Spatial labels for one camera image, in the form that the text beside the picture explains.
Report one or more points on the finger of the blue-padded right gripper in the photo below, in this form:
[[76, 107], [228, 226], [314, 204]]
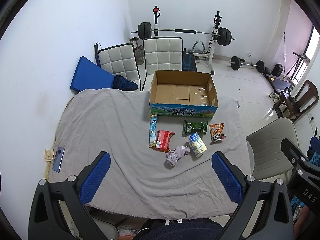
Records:
[[274, 220]]

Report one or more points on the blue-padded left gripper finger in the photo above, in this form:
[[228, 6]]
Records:
[[46, 220]]

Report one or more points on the yellow tissue pack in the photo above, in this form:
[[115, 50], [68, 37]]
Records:
[[196, 144]]

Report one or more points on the orange snack bag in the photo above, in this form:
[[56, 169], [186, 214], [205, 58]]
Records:
[[216, 132]]

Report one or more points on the purple cloth bundle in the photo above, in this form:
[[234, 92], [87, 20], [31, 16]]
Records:
[[174, 155]]

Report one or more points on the green snack bag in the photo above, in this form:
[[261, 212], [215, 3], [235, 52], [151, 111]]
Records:
[[194, 127]]

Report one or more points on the red snack packet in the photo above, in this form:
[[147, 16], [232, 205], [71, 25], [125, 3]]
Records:
[[163, 140]]

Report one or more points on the blue long snack packet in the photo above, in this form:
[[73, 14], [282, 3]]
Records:
[[152, 131]]

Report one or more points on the beige plastic chair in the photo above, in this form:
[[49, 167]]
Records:
[[267, 161]]

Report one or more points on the blue smartphone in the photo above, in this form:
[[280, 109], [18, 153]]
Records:
[[58, 159]]

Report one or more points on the brown wooden chair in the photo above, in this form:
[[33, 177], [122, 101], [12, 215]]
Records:
[[299, 104]]

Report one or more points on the treadmill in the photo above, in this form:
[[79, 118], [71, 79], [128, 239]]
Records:
[[279, 84]]

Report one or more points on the grey table cloth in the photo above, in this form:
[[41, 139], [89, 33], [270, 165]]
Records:
[[140, 182]]

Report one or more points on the black speaker box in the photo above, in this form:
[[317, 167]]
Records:
[[277, 70]]

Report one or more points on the floor barbell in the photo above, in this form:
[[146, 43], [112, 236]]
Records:
[[236, 63]]

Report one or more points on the blue foam mat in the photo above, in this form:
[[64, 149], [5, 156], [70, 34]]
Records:
[[88, 75]]

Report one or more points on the dark blue garment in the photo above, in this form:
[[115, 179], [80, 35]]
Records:
[[124, 84]]

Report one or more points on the open cardboard box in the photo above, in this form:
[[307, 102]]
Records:
[[183, 93]]

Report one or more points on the left white padded chair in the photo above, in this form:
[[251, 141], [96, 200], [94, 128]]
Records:
[[120, 60]]

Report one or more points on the white padded chair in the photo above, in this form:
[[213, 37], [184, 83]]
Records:
[[161, 53], [120, 60]]

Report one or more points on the barbell on rack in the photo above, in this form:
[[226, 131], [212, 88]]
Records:
[[222, 37]]

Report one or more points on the black blue bench pad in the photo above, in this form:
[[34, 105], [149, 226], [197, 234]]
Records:
[[188, 62]]

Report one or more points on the white weight bench rack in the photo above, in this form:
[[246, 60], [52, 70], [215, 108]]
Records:
[[211, 45]]

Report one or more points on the right white padded chair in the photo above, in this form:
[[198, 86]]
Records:
[[161, 53]]

